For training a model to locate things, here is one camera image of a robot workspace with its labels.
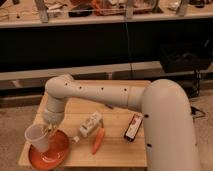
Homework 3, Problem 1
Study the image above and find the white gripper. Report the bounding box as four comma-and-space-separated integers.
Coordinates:
42, 109, 64, 134

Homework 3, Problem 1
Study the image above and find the white ceramic cup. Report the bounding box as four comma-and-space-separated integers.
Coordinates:
25, 124, 49, 153

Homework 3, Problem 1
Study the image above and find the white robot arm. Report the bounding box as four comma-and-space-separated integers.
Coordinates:
43, 75, 201, 171

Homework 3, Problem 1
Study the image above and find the orange ceramic bowl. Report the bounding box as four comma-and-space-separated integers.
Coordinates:
28, 130, 70, 171

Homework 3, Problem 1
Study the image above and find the small clear bottle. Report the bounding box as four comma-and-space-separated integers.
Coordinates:
73, 112, 104, 143

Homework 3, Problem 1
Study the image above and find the orange carrot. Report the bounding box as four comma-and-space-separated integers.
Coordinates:
92, 128, 105, 154

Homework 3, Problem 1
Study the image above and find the wooden cutting board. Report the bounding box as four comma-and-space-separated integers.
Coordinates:
19, 98, 147, 170

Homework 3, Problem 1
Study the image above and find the small blue-grey block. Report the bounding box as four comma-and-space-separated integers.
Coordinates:
105, 104, 114, 109

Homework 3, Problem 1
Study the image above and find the dark red box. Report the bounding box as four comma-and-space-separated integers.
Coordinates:
124, 114, 143, 142

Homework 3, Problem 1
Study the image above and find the long wooden bench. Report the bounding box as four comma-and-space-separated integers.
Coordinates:
0, 0, 213, 28

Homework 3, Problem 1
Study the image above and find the black box on shelf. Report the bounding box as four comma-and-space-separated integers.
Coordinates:
159, 42, 213, 73

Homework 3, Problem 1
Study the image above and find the hanging black cable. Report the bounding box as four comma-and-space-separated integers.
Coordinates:
123, 16, 134, 80

